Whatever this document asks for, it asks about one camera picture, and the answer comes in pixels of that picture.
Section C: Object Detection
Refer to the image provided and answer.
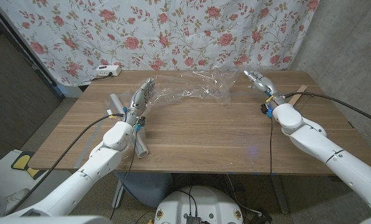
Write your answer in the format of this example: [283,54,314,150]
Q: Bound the white floor platform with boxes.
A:
[0,149,77,206]

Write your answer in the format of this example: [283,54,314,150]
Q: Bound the floral print curtain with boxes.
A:
[0,0,320,87]

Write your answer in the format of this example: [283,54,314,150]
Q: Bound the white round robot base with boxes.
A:
[154,185,245,224]

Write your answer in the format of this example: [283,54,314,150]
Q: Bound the transparent cling film sheet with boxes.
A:
[149,68,245,108]

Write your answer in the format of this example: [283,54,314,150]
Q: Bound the wooden stick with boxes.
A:
[288,84,308,106]

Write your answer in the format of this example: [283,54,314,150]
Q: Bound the cling film roll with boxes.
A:
[109,93,149,159]

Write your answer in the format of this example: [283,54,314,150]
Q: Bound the white power strip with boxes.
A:
[95,65,122,77]

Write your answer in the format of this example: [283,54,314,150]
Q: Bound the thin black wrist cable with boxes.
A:
[268,116,274,175]
[110,124,141,220]

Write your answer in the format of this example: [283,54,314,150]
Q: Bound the white shoe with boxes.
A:
[4,188,31,215]

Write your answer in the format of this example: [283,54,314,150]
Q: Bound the black power strip cable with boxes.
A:
[90,73,113,81]

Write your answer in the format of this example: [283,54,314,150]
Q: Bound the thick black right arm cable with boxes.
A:
[283,91,371,128]

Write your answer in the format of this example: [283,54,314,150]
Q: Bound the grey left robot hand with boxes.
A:
[123,77,157,127]

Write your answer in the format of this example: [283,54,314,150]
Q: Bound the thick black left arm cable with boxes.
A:
[4,113,126,215]

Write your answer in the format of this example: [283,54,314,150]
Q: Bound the black power adapter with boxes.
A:
[249,208,273,224]

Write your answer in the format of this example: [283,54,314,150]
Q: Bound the thin black left wrist cable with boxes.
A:
[110,124,141,220]

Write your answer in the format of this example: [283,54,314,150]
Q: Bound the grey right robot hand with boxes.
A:
[243,70,288,106]

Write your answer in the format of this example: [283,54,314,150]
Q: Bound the blue-grey chair seat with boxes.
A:
[115,172,174,208]

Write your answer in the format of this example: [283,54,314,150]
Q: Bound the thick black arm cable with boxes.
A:
[283,91,371,128]
[4,113,126,215]

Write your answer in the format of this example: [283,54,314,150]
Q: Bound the grey table leg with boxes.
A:
[271,174,289,215]

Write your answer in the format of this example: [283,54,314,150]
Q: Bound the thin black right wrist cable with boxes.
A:
[268,116,274,175]

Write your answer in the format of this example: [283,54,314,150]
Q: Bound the yellow and black pad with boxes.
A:
[11,151,42,180]

